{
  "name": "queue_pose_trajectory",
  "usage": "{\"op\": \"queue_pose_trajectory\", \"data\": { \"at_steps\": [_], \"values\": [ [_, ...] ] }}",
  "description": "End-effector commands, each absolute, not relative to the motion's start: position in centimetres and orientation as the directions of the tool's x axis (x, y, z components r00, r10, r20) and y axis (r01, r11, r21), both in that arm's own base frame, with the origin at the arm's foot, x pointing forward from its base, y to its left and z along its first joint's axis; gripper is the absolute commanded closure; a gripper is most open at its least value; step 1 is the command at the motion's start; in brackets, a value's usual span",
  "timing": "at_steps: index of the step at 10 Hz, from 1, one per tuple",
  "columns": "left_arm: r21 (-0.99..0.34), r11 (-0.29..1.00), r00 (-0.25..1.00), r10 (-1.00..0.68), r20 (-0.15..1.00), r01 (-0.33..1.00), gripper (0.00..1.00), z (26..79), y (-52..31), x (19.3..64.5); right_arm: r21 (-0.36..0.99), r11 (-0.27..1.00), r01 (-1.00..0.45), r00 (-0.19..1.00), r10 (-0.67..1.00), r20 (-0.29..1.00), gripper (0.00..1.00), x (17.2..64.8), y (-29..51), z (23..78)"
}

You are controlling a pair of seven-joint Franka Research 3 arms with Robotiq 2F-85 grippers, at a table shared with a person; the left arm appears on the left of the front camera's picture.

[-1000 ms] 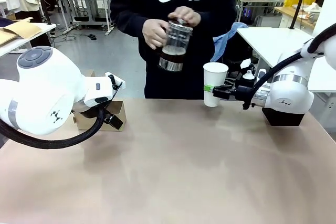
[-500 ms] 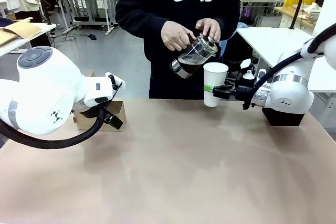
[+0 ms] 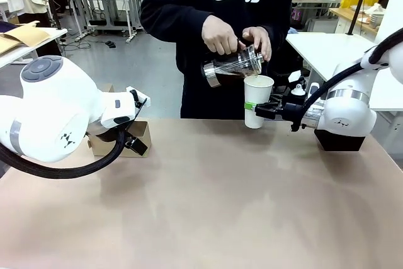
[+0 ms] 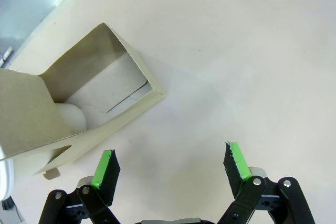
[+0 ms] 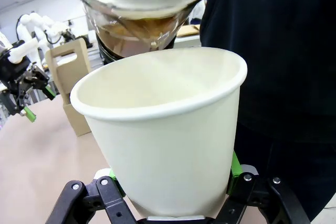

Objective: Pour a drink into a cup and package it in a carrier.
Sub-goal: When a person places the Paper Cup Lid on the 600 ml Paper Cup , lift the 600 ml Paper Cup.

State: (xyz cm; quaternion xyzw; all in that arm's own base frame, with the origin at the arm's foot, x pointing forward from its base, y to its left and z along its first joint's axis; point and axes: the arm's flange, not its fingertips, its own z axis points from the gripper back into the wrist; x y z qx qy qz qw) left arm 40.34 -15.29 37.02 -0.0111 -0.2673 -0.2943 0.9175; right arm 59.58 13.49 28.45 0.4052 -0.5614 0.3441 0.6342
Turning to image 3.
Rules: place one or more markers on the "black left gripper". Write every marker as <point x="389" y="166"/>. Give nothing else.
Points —
<point x="107" y="135"/>

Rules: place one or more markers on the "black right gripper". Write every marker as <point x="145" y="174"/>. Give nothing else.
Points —
<point x="288" y="111"/>

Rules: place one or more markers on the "brown cardboard cup carrier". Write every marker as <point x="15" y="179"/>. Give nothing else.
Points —
<point x="141" y="130"/>

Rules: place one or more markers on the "white paper cup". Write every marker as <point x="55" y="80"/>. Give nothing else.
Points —
<point x="256" y="92"/>

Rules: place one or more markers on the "glass french press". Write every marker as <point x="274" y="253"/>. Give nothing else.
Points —
<point x="233" y="67"/>

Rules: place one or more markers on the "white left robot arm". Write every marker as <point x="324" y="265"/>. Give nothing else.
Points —
<point x="47" y="108"/>

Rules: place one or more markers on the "person's right forearm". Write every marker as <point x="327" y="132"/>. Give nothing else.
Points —
<point x="176" y="17"/>

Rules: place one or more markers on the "person's left forearm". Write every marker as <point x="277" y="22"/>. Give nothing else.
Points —
<point x="280" y="23"/>

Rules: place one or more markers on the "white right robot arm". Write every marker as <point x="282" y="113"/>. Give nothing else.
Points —
<point x="346" y="108"/>

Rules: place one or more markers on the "person's left hand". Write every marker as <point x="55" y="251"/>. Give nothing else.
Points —
<point x="259" y="37"/>

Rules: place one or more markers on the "person's right hand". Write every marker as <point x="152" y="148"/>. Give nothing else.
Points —
<point x="218" y="36"/>

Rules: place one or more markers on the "blue cloth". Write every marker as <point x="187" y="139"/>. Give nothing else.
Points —
<point x="292" y="31"/>

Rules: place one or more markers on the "black shoes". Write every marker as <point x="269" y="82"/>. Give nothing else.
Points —
<point x="110" y="44"/>

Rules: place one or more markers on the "wooden table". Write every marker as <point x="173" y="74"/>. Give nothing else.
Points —
<point x="343" y="14"/>

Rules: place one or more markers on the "black tripod pole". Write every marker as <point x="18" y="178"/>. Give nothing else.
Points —
<point x="359" y="7"/>

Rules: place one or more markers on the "white stacked dishes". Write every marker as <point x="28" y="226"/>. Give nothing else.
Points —
<point x="376" y="17"/>

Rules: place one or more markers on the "white side table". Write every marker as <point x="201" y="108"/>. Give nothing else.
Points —
<point x="58" y="31"/>

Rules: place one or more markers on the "large brown paper envelope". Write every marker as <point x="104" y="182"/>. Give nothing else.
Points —
<point x="28" y="34"/>

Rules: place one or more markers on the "small brown paper envelope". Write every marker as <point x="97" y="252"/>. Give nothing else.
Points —
<point x="7" y="45"/>

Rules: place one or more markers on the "dark purple folder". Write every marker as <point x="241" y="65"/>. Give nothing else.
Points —
<point x="6" y="26"/>

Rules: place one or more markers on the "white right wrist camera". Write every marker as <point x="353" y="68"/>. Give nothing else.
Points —
<point x="297" y="91"/>

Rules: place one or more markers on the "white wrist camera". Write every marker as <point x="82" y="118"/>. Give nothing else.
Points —
<point x="297" y="91"/>
<point x="143" y="99"/>

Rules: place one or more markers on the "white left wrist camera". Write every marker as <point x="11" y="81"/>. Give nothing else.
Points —
<point x="143" y="99"/>

